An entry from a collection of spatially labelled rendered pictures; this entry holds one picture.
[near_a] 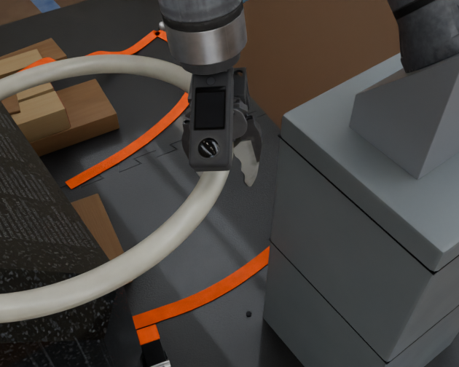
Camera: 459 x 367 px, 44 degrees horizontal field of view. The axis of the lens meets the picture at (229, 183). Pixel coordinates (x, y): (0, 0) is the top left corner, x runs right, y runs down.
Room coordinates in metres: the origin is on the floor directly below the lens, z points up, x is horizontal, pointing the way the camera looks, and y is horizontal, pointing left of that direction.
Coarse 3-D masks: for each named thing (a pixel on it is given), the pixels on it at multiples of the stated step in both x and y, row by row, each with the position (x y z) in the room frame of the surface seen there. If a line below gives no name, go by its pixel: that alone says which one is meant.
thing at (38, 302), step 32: (64, 64) 0.73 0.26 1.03; (96, 64) 0.73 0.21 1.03; (128, 64) 0.72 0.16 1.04; (160, 64) 0.70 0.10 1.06; (0, 96) 0.69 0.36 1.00; (192, 192) 0.42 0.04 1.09; (192, 224) 0.37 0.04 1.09; (128, 256) 0.33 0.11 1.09; (160, 256) 0.34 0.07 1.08; (64, 288) 0.29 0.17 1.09; (96, 288) 0.30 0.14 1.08; (0, 320) 0.27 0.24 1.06
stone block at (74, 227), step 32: (0, 128) 0.93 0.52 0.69; (0, 160) 0.81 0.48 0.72; (32, 160) 0.86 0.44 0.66; (0, 192) 0.70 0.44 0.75; (32, 192) 0.74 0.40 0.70; (0, 224) 0.60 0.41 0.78; (32, 224) 0.64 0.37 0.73; (64, 224) 0.68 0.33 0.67; (0, 256) 0.52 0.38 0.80; (32, 256) 0.55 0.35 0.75; (64, 256) 0.58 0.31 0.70; (96, 256) 0.62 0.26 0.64; (0, 288) 0.47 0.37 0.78; (32, 288) 0.49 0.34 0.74; (32, 320) 0.45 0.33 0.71; (64, 320) 0.47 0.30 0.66; (96, 320) 0.50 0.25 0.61; (128, 320) 0.57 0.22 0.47; (0, 352) 0.39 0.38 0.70; (32, 352) 0.41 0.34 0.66; (64, 352) 0.44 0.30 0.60; (96, 352) 0.46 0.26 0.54; (128, 352) 0.54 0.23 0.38
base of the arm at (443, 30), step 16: (416, 0) 0.77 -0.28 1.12; (432, 0) 0.76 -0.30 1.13; (448, 0) 0.75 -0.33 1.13; (400, 16) 0.79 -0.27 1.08; (416, 16) 0.76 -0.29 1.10; (432, 16) 0.75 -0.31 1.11; (448, 16) 0.74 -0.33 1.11; (400, 32) 0.79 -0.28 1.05; (416, 32) 0.75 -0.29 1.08; (432, 32) 0.73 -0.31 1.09; (448, 32) 0.72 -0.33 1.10; (400, 48) 0.79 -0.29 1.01; (416, 48) 0.73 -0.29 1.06; (432, 48) 0.71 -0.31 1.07; (448, 48) 0.70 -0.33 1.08; (416, 64) 0.72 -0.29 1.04; (432, 64) 0.70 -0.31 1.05
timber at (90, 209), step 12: (72, 204) 1.15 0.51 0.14; (84, 204) 1.15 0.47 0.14; (96, 204) 1.15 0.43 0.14; (84, 216) 1.10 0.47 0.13; (96, 216) 1.10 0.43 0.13; (108, 216) 1.10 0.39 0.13; (96, 228) 1.05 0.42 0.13; (108, 228) 1.05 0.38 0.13; (96, 240) 1.01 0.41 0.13; (108, 240) 1.01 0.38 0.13; (108, 252) 0.96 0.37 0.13; (120, 252) 0.96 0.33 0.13
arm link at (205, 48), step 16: (240, 16) 0.53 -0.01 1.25; (176, 32) 0.51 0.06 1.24; (192, 32) 0.51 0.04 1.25; (208, 32) 0.50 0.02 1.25; (224, 32) 0.51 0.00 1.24; (240, 32) 0.53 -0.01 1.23; (176, 48) 0.51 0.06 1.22; (192, 48) 0.50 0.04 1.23; (208, 48) 0.50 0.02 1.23; (224, 48) 0.51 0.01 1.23; (240, 48) 0.52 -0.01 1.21; (192, 64) 0.50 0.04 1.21; (208, 64) 0.50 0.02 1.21
